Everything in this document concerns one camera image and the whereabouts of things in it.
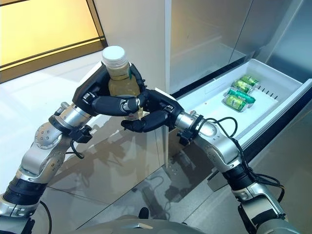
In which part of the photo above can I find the black left robot foot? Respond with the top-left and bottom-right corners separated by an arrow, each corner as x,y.
138,207 -> 150,220

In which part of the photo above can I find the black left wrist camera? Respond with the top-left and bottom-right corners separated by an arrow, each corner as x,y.
70,125 -> 93,144

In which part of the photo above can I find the grey robot torso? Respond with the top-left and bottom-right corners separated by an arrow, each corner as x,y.
90,216 -> 215,234

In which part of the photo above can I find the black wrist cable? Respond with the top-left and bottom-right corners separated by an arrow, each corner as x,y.
69,140 -> 85,159
207,117 -> 286,203

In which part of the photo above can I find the white tall cabinet panel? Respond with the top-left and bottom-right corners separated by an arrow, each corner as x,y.
94,0 -> 176,169

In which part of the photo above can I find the amber window with dark frame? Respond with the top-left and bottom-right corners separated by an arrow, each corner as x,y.
0,0 -> 109,85

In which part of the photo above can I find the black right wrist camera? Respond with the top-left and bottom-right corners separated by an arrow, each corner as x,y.
177,129 -> 195,146

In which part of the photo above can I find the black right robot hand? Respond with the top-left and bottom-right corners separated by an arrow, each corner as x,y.
120,88 -> 184,134

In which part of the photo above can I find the light green drink can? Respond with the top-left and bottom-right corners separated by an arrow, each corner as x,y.
240,75 -> 260,87
222,95 -> 249,112
231,79 -> 254,94

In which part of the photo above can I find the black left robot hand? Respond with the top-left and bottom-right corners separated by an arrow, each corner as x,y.
72,62 -> 148,117

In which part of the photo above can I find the stainless steel fridge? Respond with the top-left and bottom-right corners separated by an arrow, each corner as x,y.
168,0 -> 312,188

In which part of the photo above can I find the white counter cabinet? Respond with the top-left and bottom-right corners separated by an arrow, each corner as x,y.
0,47 -> 169,195

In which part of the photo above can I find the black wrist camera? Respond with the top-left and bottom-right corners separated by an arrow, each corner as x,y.
70,125 -> 93,144
177,129 -> 195,146

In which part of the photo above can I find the yellow drink bottle white cap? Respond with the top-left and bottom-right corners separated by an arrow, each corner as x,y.
101,45 -> 144,121

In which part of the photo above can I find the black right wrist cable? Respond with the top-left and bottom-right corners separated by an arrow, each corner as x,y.
207,117 -> 286,203

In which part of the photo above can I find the white fridge drawer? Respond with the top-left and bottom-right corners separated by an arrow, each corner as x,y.
170,58 -> 312,188

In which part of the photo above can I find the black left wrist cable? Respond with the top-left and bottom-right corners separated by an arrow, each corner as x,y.
69,140 -> 85,159

